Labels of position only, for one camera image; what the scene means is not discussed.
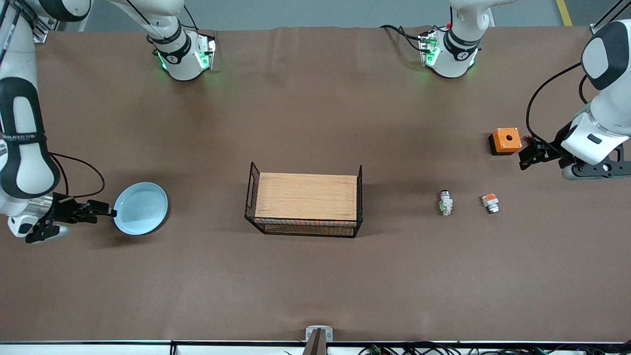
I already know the orange button enclosure box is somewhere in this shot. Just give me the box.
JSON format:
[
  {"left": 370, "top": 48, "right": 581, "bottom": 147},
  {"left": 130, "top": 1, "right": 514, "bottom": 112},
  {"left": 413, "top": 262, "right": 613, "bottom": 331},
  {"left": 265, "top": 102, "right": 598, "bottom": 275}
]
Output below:
[{"left": 489, "top": 128, "right": 523, "bottom": 156}]

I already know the table cover sheet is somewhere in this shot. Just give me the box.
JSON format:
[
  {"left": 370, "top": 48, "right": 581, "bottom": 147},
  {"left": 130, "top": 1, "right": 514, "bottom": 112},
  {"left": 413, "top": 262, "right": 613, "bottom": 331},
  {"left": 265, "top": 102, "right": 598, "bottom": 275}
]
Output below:
[{"left": 0, "top": 25, "right": 631, "bottom": 343}]

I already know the black wire mesh basket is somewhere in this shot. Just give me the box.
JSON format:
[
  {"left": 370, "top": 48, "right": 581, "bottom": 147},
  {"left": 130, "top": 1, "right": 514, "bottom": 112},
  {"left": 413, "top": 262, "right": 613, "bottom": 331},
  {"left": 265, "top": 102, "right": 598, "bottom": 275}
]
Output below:
[{"left": 245, "top": 162, "right": 364, "bottom": 239}]

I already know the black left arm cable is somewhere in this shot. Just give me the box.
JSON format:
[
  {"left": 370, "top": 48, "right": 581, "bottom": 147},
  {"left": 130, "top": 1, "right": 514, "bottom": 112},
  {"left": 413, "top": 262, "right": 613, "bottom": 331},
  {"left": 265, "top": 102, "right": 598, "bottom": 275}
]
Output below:
[{"left": 525, "top": 61, "right": 590, "bottom": 144}]

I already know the wooden board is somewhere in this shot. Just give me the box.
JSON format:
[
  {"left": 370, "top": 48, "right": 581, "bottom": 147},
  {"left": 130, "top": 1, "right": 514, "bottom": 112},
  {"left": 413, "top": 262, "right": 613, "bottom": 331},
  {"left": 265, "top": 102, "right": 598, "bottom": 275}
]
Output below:
[{"left": 255, "top": 172, "right": 358, "bottom": 221}]

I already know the black base power cable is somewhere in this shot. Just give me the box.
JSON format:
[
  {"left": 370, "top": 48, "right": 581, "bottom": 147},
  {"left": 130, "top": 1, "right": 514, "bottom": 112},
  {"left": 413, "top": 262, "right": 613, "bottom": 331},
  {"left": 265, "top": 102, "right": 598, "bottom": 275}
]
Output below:
[{"left": 379, "top": 24, "right": 425, "bottom": 53}]

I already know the grey metal bracket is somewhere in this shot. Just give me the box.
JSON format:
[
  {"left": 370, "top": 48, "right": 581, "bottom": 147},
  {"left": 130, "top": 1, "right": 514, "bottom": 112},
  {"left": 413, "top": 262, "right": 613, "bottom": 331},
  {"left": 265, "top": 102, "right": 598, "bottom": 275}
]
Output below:
[{"left": 305, "top": 325, "right": 334, "bottom": 343}]

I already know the black cable bundle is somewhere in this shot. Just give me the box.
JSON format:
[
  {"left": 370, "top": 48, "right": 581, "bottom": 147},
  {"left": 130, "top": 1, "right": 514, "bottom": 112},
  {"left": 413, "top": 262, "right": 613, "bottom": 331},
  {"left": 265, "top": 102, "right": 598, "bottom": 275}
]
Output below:
[{"left": 357, "top": 342, "right": 631, "bottom": 355}]

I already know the white table edge rail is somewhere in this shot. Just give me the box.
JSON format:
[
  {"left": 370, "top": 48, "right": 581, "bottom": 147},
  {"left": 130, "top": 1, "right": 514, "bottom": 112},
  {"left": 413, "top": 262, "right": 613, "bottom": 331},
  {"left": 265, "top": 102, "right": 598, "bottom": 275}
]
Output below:
[{"left": 0, "top": 340, "right": 631, "bottom": 355}]

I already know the light blue round plate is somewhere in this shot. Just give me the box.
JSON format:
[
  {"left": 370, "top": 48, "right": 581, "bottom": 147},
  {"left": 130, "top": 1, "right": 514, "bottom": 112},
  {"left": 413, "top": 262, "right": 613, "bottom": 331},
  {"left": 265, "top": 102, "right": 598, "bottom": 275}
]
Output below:
[{"left": 113, "top": 181, "right": 170, "bottom": 236}]

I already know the aluminium frame bar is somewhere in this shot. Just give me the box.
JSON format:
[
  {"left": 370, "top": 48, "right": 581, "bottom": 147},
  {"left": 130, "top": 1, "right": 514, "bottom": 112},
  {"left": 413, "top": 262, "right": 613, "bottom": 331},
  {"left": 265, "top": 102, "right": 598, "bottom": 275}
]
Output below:
[
  {"left": 590, "top": 0, "right": 626, "bottom": 33},
  {"left": 31, "top": 15, "right": 56, "bottom": 44}
]

